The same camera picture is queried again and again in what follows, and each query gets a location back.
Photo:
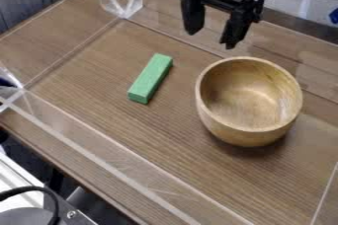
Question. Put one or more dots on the clear acrylic front barrier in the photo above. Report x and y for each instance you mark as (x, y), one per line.
(149, 194)

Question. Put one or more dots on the brown wooden bowl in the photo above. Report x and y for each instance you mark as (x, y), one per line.
(249, 100)

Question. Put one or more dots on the clear acrylic corner bracket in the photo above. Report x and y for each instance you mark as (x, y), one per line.
(122, 8)

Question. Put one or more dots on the white container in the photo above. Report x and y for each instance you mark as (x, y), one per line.
(320, 11)

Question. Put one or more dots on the grey metal bracket with screw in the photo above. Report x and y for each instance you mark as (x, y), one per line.
(71, 208)

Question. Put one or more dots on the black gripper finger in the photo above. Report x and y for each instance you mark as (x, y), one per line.
(193, 15)
(242, 17)

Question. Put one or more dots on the green rectangular block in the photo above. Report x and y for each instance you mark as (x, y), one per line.
(149, 80)

